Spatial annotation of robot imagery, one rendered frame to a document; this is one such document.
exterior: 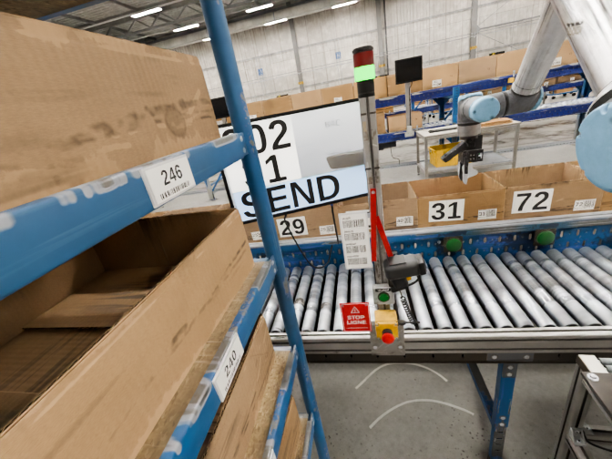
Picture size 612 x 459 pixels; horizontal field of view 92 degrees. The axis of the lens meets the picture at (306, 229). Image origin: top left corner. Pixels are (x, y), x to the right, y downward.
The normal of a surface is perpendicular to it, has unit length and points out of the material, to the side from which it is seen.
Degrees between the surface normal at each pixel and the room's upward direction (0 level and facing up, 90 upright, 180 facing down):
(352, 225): 90
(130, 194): 90
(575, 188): 90
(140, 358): 91
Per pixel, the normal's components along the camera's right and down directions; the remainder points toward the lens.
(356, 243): -0.15, 0.42
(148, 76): 0.97, -0.10
